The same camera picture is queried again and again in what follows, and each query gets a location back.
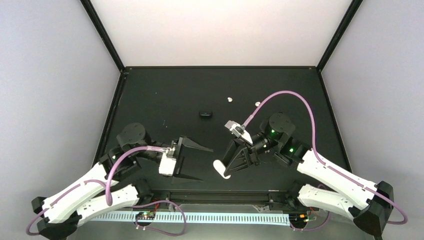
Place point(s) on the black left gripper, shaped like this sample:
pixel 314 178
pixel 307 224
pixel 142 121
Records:
pixel 185 140

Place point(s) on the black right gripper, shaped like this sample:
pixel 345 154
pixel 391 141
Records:
pixel 245 156

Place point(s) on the white earbud charging case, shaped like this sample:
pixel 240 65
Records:
pixel 220 169

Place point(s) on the black earbud charging case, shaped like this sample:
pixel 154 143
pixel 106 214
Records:
pixel 205 114

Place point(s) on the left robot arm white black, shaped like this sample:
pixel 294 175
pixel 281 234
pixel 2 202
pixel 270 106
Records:
pixel 114 182

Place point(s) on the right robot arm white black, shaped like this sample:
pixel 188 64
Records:
pixel 366 203

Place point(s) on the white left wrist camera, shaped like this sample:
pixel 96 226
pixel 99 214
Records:
pixel 167 163

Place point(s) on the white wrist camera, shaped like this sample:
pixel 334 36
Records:
pixel 167 163
pixel 239 131

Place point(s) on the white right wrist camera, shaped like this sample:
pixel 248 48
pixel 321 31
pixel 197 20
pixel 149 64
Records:
pixel 239 131

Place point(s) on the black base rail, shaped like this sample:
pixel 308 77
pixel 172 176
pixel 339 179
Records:
pixel 212 197

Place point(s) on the white slotted cable duct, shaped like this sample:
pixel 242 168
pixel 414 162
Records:
pixel 277 219

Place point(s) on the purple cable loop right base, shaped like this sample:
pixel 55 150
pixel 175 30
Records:
pixel 312 220

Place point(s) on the black frame post left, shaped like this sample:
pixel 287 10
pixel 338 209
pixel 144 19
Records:
pixel 102 32

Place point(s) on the black frame post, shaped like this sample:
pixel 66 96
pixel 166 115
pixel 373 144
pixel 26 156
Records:
pixel 102 32
pixel 338 34

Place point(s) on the black frame post right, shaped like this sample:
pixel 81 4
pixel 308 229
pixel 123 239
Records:
pixel 338 34

